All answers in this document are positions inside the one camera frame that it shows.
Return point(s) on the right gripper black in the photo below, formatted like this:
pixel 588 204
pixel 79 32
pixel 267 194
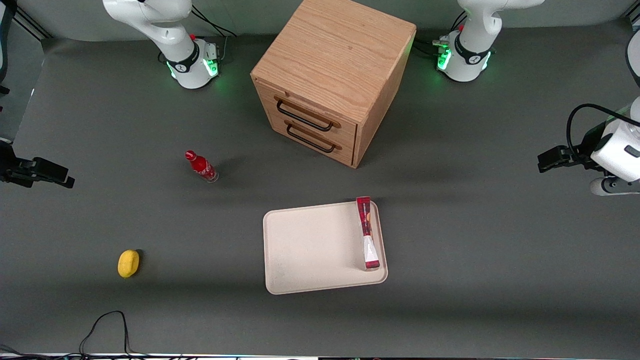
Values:
pixel 11 166

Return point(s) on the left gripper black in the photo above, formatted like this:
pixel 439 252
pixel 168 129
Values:
pixel 586 151

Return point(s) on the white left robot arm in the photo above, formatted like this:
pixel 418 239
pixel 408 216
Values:
pixel 470 55

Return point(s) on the cream rectangular tray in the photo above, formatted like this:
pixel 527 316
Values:
pixel 310 247

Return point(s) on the yellow lemon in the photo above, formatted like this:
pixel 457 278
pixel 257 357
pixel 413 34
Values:
pixel 128 263

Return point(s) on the red cola bottle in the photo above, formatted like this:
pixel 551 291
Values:
pixel 201 166

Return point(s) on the wooden drawer front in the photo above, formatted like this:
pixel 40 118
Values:
pixel 265 97
pixel 275 126

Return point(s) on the wooden drawer cabinet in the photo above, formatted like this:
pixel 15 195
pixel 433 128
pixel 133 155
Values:
pixel 335 50

